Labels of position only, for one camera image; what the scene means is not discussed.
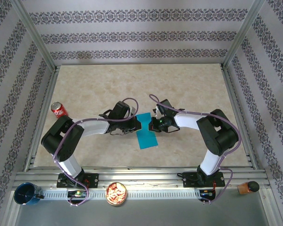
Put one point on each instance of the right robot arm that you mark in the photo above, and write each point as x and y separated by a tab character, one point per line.
221	139

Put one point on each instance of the brown jar with black lid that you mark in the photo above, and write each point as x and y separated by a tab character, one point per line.
246	188

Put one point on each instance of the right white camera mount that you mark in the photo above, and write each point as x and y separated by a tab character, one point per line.
156	113

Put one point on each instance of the bowl of red food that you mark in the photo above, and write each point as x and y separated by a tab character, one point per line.
116	193

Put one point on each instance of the blue mug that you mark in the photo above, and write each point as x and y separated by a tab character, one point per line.
26	194

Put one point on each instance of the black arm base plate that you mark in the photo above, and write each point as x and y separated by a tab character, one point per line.
92	180
188	179

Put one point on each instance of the aluminium side rail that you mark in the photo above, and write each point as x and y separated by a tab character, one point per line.
231	94
41	122

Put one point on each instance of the aluminium frame post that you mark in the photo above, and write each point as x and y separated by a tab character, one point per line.
244	35
33	35

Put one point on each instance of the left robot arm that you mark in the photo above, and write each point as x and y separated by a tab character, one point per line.
61	141

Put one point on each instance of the red soda can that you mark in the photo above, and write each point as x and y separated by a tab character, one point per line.
58	109

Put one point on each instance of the small circuit board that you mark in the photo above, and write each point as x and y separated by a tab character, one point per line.
206	193
76	193

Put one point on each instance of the grey metal shelf panel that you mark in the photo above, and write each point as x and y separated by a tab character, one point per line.
143	214

